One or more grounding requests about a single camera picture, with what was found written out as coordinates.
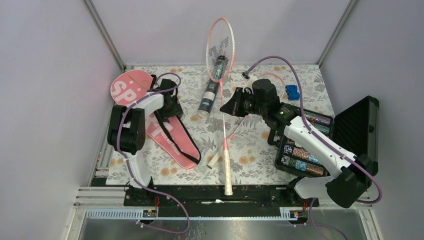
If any black poker chip case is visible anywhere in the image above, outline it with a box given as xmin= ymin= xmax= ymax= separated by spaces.
xmin=274 ymin=96 xmax=379 ymax=178

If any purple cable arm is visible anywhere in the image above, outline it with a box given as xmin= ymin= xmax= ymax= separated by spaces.
xmin=243 ymin=55 xmax=384 ymax=240
xmin=114 ymin=72 xmax=191 ymax=235

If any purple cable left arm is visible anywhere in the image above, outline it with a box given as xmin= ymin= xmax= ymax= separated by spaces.
xmin=114 ymin=72 xmax=191 ymax=235

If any black shuttlecock tube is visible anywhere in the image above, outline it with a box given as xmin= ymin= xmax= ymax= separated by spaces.
xmin=196 ymin=55 xmax=229 ymax=119

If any pink badminton racket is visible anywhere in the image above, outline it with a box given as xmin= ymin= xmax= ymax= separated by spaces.
xmin=206 ymin=72 xmax=286 ymax=169
xmin=206 ymin=17 xmax=235 ymax=196

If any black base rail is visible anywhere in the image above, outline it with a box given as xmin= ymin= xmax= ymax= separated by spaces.
xmin=123 ymin=185 xmax=319 ymax=217

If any pink racket bag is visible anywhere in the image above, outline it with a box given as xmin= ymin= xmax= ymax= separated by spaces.
xmin=110 ymin=69 xmax=202 ymax=169

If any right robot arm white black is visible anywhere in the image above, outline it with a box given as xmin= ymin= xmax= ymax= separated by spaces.
xmin=219 ymin=79 xmax=373 ymax=208

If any blue toy car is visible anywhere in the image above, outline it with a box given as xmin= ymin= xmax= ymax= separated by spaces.
xmin=285 ymin=84 xmax=300 ymax=101

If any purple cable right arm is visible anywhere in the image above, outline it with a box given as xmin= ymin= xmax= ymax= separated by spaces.
xmin=243 ymin=55 xmax=384 ymax=240

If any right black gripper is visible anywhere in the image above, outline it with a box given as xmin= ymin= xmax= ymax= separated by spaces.
xmin=220 ymin=87 xmax=267 ymax=118

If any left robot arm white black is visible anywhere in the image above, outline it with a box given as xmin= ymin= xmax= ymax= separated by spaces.
xmin=107 ymin=77 xmax=182 ymax=206

